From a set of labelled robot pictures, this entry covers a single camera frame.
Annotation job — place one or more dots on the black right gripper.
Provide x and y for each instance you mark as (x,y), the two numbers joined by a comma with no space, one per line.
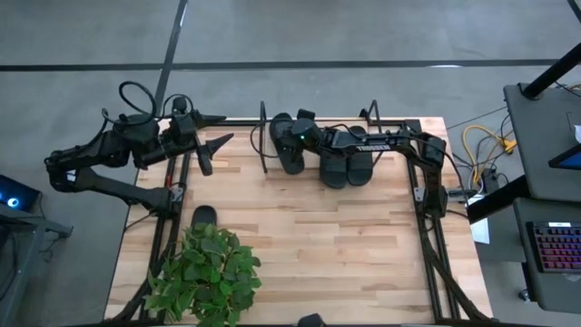
(311,136)

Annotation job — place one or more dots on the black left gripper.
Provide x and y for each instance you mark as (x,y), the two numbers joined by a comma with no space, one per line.
(184,129)

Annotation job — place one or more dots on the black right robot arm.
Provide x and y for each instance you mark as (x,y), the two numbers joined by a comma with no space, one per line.
(395,141)

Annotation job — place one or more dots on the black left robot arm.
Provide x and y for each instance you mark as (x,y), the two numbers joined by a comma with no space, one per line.
(122,193)

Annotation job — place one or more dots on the black metal shoe rack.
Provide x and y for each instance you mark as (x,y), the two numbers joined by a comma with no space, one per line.
(312,160)

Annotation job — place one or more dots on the green leafy artificial plant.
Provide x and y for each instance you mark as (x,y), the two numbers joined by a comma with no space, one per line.
(209,272)

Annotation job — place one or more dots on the person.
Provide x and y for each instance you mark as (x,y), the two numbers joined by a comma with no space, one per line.
(311,321)

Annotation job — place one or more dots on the white paper sheet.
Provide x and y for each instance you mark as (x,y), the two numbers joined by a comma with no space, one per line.
(578,134)
(481,231)

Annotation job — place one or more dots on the black desk beam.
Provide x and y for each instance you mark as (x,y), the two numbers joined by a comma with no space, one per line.
(495,202)

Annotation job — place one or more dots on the black computer with blue light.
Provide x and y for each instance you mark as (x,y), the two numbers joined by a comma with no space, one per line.
(22,193)

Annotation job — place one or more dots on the grey metal stand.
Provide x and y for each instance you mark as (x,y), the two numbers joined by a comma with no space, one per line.
(32,217)

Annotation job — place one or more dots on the grey desk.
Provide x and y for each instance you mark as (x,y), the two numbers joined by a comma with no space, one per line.
(554,290)
(540,150)

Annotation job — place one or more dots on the black pole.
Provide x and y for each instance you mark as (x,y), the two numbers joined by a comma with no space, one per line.
(551,70)

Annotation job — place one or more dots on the black-framed blue screen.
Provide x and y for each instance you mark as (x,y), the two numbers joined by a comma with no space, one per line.
(569,159)

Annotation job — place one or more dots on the black caster wheel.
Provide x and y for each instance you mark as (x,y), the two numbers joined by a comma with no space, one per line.
(524,295)

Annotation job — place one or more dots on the RGB backlit keyboard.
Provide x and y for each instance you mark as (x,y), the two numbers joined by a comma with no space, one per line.
(558,247)

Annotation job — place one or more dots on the black aluminium table frame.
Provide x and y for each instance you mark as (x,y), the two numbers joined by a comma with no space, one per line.
(245,122)

